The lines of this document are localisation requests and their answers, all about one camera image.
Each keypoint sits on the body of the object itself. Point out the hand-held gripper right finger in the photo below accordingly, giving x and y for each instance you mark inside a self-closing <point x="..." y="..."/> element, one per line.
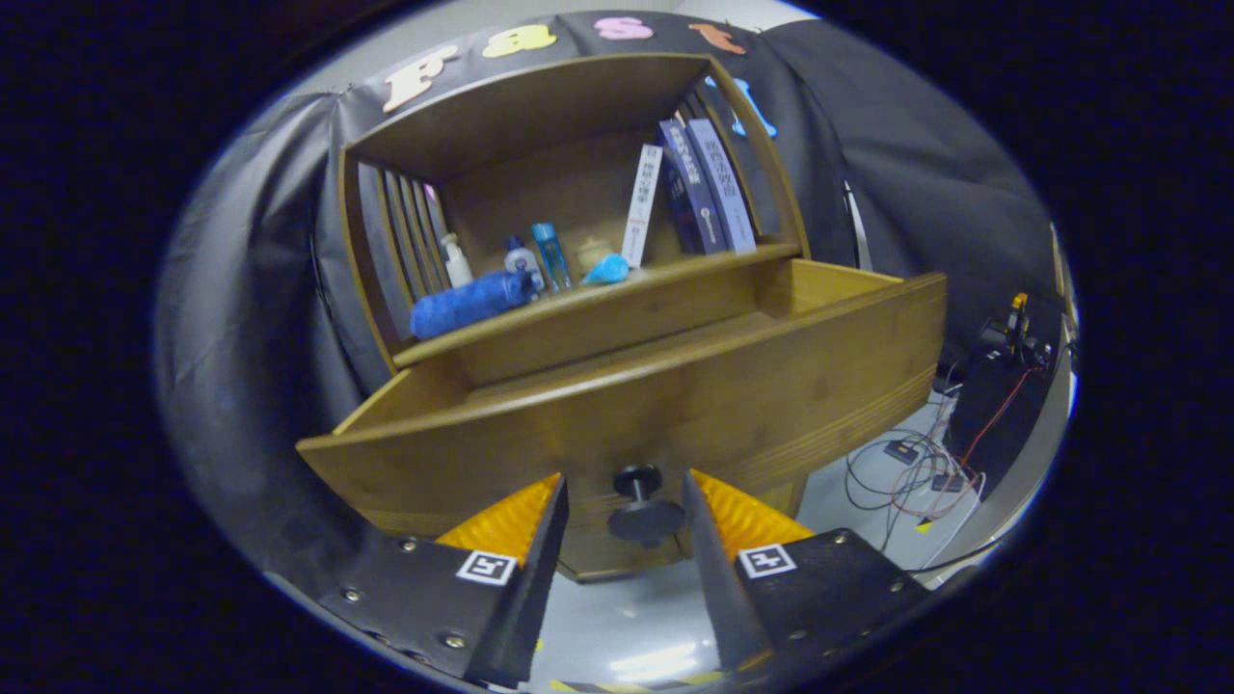
<point x="713" y="588"/>

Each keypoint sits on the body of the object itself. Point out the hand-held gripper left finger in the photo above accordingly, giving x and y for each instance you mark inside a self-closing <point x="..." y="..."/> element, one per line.
<point x="530" y="598"/>

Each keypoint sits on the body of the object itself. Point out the black drawer knob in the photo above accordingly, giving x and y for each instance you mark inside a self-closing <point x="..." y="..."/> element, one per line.
<point x="638" y="501"/>

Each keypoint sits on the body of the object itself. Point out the wooden drawer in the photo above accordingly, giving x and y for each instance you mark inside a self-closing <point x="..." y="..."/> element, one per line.
<point x="723" y="405"/>

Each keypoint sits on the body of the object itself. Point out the light blue tube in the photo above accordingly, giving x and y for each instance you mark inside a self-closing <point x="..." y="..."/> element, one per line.
<point x="607" y="271"/>

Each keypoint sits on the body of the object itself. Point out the wooden countertop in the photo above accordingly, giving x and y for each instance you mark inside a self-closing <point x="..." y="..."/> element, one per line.
<point x="578" y="301"/>

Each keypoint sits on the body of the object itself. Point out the wooden cabinet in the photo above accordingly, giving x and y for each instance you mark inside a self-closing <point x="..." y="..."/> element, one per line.
<point x="540" y="116"/>

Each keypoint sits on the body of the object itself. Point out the small black power adapter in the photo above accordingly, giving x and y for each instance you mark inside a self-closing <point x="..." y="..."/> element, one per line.
<point x="902" y="450"/>

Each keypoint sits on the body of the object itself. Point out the folded blue towel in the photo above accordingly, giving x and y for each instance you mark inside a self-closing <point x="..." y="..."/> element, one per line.
<point x="470" y="304"/>

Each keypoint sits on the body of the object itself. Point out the white bottle with blue cap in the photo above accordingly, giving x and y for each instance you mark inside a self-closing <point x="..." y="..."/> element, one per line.
<point x="522" y="260"/>

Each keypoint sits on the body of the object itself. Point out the white pump bottle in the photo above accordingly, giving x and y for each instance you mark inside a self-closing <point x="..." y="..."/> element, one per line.
<point x="456" y="265"/>

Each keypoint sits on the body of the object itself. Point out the clear blue bottle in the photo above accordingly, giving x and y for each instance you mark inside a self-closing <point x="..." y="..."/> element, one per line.
<point x="550" y="253"/>

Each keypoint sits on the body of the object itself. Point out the beige lidded teacup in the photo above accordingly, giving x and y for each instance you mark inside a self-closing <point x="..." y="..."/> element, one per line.
<point x="595" y="253"/>

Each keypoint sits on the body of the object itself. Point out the metal tripod stand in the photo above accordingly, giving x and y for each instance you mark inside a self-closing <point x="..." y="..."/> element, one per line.
<point x="854" y="231"/>

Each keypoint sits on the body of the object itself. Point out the white book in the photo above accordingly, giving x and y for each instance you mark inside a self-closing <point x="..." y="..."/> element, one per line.
<point x="642" y="204"/>

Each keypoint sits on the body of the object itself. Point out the black and orange equipment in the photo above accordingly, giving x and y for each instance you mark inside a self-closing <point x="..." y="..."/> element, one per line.
<point x="1012" y="333"/>

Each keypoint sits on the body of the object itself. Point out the dark blue book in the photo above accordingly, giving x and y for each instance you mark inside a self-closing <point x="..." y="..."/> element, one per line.
<point x="692" y="188"/>

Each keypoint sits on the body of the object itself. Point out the light purple book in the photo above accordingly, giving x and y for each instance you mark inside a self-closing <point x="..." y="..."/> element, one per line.
<point x="721" y="183"/>

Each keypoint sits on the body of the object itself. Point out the black backdrop cloth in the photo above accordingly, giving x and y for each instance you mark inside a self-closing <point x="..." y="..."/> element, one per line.
<point x="916" y="173"/>

